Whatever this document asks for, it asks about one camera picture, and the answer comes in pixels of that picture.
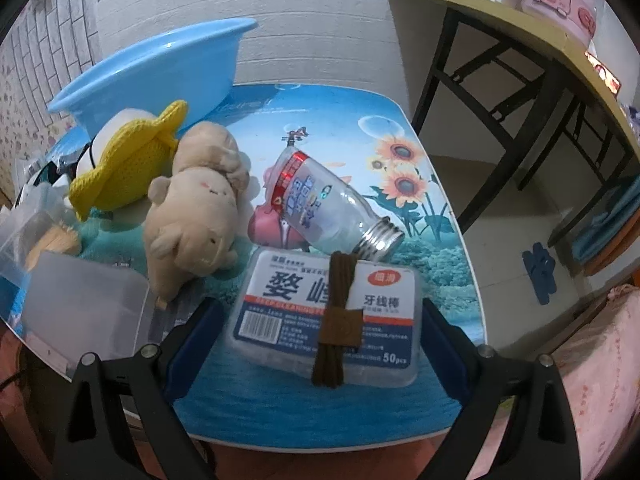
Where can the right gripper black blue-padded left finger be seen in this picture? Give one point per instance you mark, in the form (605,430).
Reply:
(95,441)

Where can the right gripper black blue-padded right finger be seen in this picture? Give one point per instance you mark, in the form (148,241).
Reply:
(540,439)

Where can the frosted plastic box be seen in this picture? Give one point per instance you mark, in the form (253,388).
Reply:
(76,306)

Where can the dental floss pick box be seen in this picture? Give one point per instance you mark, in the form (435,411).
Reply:
(276,319)

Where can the brown lace bundle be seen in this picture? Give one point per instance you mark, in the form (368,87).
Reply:
(340,328)

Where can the beige plush bear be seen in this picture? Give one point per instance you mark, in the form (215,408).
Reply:
(190,227)

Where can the clear box with toothpicks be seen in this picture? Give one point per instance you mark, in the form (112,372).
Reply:
(40,223)

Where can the white yellow plush toy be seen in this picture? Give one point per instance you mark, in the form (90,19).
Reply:
(130,150)

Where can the clear glass bottle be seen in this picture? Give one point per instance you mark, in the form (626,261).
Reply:
(327,212)

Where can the pictorial table mat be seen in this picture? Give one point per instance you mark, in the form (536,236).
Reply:
(365,140)

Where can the blue plastic basin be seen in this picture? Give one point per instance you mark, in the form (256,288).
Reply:
(195,63)

